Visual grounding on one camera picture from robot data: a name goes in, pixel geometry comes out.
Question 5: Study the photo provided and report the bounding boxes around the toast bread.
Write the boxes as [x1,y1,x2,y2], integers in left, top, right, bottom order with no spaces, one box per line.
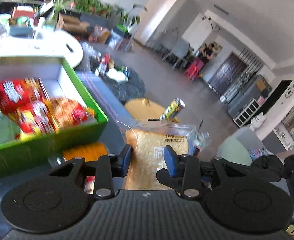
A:
[116,115,212,190]

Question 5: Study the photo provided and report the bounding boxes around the red checkered snack bag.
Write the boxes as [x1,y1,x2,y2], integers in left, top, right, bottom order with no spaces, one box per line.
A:
[84,176,95,194]

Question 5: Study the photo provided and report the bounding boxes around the orange snack pack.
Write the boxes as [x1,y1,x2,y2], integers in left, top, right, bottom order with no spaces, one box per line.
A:
[63,142,108,161]

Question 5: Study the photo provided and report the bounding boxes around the blue striped table cloth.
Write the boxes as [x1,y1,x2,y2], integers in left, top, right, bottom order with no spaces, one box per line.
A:
[0,71,133,240]

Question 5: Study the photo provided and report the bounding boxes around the yellow drink can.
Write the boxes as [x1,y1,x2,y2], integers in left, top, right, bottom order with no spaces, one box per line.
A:
[159,98,186,121]

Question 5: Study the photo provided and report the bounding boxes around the round wooden stool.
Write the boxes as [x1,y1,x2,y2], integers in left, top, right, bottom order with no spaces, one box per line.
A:
[124,98,165,120]

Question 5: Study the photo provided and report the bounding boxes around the dark round side table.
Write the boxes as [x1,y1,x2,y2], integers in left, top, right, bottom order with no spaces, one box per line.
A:
[86,42,146,104]

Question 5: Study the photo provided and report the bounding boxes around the red yellow noodle snack bag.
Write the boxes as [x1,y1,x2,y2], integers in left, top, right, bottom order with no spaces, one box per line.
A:
[16,98,96,141]

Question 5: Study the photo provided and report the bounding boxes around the green cardboard box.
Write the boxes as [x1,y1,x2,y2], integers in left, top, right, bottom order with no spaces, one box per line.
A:
[0,56,108,178]

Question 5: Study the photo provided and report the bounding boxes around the red plastic stool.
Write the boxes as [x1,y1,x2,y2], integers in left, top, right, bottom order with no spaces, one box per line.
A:
[183,57,204,81]

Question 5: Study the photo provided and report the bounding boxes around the red snack bag in box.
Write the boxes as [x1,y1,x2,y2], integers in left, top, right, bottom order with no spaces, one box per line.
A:
[0,77,47,115]

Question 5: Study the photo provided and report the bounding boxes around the person in black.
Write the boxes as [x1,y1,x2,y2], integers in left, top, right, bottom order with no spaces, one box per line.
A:
[198,43,214,64]

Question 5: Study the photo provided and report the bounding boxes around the black marker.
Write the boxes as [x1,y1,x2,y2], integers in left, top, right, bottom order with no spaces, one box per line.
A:
[65,44,74,53]

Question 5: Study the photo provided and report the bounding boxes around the white round coffee table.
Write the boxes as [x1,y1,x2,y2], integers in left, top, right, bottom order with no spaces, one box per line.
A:
[0,29,83,68]

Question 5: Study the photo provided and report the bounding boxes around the open cardboard box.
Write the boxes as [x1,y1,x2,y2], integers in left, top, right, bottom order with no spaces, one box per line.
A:
[56,14,90,34]

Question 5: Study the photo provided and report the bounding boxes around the blue plastic tray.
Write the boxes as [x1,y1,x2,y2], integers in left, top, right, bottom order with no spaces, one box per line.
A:
[8,25,33,37]

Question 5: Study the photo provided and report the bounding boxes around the glass vase with plant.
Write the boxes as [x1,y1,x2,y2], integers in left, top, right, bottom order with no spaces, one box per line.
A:
[45,0,70,29]

